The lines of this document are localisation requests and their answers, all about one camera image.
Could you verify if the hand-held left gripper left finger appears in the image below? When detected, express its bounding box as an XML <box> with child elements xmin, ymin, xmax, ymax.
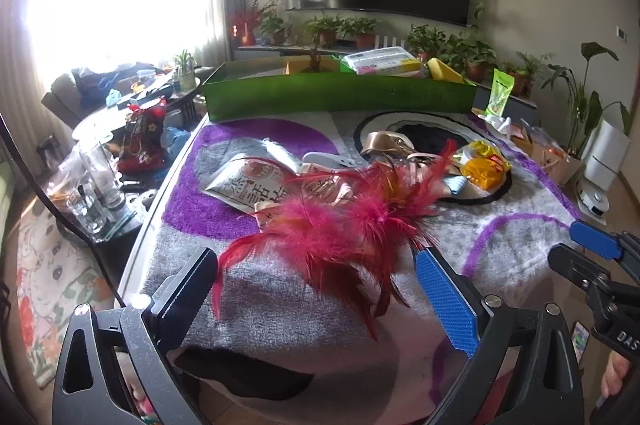
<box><xmin>52</xmin><ymin>246</ymin><xmax>219</xmax><ymax>425</ymax></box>

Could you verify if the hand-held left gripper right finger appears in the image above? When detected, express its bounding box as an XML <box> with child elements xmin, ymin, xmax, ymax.
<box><xmin>414</xmin><ymin>246</ymin><xmax>586</xmax><ymax>425</ymax></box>

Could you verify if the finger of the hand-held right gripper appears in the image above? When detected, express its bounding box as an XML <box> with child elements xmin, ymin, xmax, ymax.
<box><xmin>547</xmin><ymin>243</ymin><xmax>623</xmax><ymax>303</ymax></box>
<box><xmin>570</xmin><ymin>220</ymin><xmax>640</xmax><ymax>262</ymax></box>

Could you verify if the grey snack pouch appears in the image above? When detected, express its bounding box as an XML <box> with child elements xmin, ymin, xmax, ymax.
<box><xmin>202</xmin><ymin>154</ymin><xmax>346</xmax><ymax>218</ymax></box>

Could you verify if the red feather toy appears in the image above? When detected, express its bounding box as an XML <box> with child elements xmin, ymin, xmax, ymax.
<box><xmin>210</xmin><ymin>139</ymin><xmax>458</xmax><ymax>338</ymax></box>

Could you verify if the white plastic clipper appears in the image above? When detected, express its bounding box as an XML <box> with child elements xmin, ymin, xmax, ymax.
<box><xmin>300</xmin><ymin>152</ymin><xmax>358</xmax><ymax>173</ymax></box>

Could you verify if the green storage box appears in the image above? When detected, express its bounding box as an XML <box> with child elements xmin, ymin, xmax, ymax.
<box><xmin>200</xmin><ymin>59</ymin><xmax>478</xmax><ymax>122</ymax></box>

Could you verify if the person's right hand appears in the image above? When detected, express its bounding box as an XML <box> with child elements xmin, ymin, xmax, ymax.
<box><xmin>600</xmin><ymin>349</ymin><xmax>640</xmax><ymax>401</ymax></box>

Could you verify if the smartphone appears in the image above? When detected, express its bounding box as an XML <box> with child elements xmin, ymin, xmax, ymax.
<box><xmin>571</xmin><ymin>321</ymin><xmax>591</xmax><ymax>363</ymax></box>

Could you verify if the white robot vacuum dock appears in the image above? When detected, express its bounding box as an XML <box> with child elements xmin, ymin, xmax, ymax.
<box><xmin>575</xmin><ymin>120</ymin><xmax>632</xmax><ymax>218</ymax></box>

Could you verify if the purple grey rug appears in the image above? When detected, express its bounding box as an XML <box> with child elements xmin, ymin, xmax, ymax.
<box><xmin>137</xmin><ymin>108</ymin><xmax>583</xmax><ymax>406</ymax></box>

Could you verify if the dark cloth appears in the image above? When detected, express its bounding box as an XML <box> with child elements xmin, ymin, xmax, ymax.
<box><xmin>172</xmin><ymin>345</ymin><xmax>316</xmax><ymax>398</ymax></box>

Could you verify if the clear drinking glass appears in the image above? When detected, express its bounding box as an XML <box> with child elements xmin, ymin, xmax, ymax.
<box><xmin>65</xmin><ymin>185</ymin><xmax>108</xmax><ymax>233</ymax></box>
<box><xmin>77</xmin><ymin>140</ymin><xmax>126</xmax><ymax>211</ymax></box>

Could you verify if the yellow snack packet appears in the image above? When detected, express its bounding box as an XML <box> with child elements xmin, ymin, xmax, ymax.
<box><xmin>457</xmin><ymin>140</ymin><xmax>512</xmax><ymax>191</ymax></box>

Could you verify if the tall leafy floor plant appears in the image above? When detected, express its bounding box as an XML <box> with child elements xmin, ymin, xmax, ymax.
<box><xmin>542</xmin><ymin>42</ymin><xmax>633</xmax><ymax>161</ymax></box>

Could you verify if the floral floor mat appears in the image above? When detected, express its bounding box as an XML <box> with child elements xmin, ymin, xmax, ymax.
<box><xmin>15</xmin><ymin>205</ymin><xmax>116</xmax><ymax>388</ymax></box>

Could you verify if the light blue plastic bag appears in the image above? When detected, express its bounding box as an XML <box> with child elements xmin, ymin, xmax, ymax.
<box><xmin>162</xmin><ymin>125</ymin><xmax>193</xmax><ymax>156</ymax></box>

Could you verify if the red snack bag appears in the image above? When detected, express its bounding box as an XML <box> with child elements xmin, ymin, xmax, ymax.
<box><xmin>117</xmin><ymin>98</ymin><xmax>168</xmax><ymax>173</ymax></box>

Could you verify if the pink satin ribbon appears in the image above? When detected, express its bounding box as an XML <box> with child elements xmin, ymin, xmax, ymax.
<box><xmin>361</xmin><ymin>130</ymin><xmax>451</xmax><ymax>201</ymax></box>

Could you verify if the green pouch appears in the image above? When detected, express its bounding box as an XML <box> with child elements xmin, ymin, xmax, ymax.
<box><xmin>484</xmin><ymin>68</ymin><xmax>516</xmax><ymax>116</ymax></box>

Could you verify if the dark round coffee table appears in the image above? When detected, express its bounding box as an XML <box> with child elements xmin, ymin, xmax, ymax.
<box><xmin>72</xmin><ymin>70</ymin><xmax>211</xmax><ymax>143</ymax></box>

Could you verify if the plant in glass vase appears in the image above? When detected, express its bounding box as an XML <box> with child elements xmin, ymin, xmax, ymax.
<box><xmin>172</xmin><ymin>50</ymin><xmax>197</xmax><ymax>93</ymax></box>

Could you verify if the yellow box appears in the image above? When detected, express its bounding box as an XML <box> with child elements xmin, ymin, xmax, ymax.
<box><xmin>426</xmin><ymin>58</ymin><xmax>466</xmax><ymax>83</ymax></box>

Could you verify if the white tissue pack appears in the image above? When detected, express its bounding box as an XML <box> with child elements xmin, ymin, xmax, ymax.
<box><xmin>341</xmin><ymin>46</ymin><xmax>426</xmax><ymax>76</ymax></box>

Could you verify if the orange cardboard box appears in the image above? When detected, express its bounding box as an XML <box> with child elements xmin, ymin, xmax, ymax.
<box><xmin>286</xmin><ymin>56</ymin><xmax>346</xmax><ymax>75</ymax></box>

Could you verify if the red flower arrangement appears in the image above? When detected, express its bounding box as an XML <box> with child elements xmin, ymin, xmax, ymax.
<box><xmin>227</xmin><ymin>8</ymin><xmax>261</xmax><ymax>44</ymax></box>

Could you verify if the row of potted plants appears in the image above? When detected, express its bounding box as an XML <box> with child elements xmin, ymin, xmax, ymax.
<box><xmin>257</xmin><ymin>0</ymin><xmax>551</xmax><ymax>98</ymax></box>

